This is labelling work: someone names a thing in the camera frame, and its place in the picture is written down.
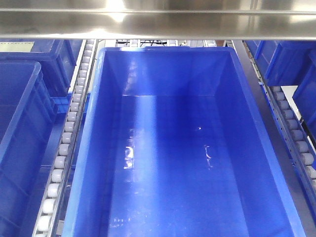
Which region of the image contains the left blue plastic bin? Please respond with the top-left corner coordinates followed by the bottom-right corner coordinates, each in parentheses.
top-left (0, 60), bottom-right (57, 237)

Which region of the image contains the steel shelf crossbeam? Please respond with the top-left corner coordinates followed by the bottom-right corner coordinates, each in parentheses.
top-left (0, 0), bottom-right (316, 40)

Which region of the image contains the left white roller track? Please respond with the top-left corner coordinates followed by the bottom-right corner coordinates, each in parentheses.
top-left (32, 39), bottom-right (98, 237)

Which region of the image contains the right white roller track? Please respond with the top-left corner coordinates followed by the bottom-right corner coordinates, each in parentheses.
top-left (243, 40), bottom-right (316, 198)

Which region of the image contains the white roller track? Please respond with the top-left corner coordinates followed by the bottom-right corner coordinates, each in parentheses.
top-left (243, 40), bottom-right (316, 198)
top-left (32, 39), bottom-right (98, 237)

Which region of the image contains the right blue plastic bin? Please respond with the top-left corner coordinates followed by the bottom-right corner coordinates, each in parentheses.
top-left (246, 40), bottom-right (316, 132)

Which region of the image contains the rear left blue bin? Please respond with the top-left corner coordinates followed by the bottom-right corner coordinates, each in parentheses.
top-left (0, 38), bottom-right (83, 97)

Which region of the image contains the large blue plastic bin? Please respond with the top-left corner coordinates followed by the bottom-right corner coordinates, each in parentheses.
top-left (62, 47), bottom-right (306, 237)

